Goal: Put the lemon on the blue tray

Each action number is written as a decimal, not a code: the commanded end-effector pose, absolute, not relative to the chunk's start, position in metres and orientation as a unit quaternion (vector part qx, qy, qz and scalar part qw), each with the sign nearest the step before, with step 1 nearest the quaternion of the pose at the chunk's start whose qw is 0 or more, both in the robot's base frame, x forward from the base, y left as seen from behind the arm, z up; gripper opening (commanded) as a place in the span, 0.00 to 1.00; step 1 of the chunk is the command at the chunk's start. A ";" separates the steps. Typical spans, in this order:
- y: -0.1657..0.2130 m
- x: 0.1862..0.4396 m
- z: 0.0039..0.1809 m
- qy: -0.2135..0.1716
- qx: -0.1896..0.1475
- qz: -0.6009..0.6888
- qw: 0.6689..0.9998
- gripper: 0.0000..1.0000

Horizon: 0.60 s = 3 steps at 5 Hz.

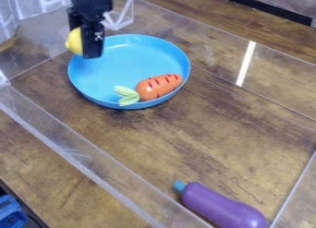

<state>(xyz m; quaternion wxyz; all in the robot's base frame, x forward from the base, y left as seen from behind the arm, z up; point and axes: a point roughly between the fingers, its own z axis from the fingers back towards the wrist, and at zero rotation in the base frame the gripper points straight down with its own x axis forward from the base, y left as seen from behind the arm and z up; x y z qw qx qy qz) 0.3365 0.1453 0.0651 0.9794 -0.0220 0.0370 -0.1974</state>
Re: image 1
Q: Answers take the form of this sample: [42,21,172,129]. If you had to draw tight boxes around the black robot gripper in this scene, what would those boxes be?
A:
[66,0,112,59]

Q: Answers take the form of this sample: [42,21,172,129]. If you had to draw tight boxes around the yellow toy lemon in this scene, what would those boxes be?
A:
[65,28,82,55]

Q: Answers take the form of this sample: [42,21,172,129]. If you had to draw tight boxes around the blue round plastic tray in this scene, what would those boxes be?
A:
[68,34,190,110]

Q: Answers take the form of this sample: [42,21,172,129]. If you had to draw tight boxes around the orange toy carrot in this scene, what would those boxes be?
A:
[115,74,183,106]

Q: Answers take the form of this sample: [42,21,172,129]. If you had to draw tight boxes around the blue object at corner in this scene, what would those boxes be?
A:
[0,195,28,228]

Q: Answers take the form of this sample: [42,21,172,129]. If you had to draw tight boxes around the purple toy eggplant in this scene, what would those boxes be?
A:
[172,180,267,228]

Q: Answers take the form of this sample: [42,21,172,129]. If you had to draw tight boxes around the clear acrylic enclosure wall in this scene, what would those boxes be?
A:
[0,0,316,228]

